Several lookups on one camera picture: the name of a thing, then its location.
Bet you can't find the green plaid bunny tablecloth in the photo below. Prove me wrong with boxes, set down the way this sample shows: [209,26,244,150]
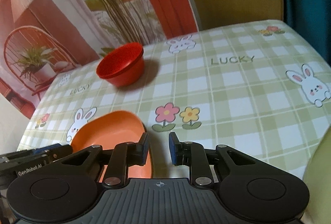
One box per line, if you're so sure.
[18,20,330,177]

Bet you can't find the orange plastic plate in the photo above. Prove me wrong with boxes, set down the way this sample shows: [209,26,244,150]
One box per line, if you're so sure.
[71,110,152,179]

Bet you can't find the red plastic bowl far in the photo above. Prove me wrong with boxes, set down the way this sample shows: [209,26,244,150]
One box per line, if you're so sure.
[96,42,145,88]

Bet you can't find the printed room scene backdrop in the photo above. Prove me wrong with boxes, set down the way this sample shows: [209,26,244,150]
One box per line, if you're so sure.
[1,0,199,118]

